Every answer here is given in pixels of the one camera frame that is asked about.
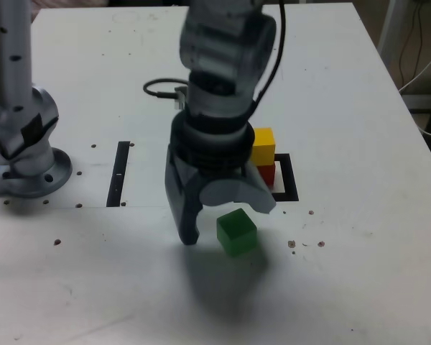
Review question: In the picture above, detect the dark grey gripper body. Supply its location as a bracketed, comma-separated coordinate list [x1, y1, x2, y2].
[172, 156, 247, 183]

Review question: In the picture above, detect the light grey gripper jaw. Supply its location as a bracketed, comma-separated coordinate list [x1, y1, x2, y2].
[199, 160, 278, 216]

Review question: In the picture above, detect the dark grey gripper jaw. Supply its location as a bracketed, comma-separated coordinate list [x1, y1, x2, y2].
[164, 142, 204, 247]

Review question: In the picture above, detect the red cube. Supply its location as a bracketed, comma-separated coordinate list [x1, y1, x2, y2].
[255, 163, 276, 188]

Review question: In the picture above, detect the green cube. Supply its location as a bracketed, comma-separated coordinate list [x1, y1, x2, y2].
[215, 208, 259, 259]

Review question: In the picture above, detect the yellow cube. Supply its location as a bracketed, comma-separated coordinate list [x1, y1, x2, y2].
[251, 127, 277, 167]

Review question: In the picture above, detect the black tape square outline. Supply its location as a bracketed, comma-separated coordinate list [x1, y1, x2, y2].
[269, 153, 300, 203]

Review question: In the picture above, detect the black tape strip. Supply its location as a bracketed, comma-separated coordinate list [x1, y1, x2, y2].
[106, 141, 131, 208]

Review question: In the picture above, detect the grey metal bar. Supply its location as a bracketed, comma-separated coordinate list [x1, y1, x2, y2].
[401, 93, 431, 113]

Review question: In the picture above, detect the small gripper camera box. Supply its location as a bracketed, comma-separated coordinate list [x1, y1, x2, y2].
[175, 86, 188, 109]

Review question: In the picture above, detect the thin black hanging cable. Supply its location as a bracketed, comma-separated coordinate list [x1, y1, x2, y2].
[398, 0, 427, 89]

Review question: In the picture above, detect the white metal post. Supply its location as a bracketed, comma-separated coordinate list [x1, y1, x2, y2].
[377, 0, 399, 64]

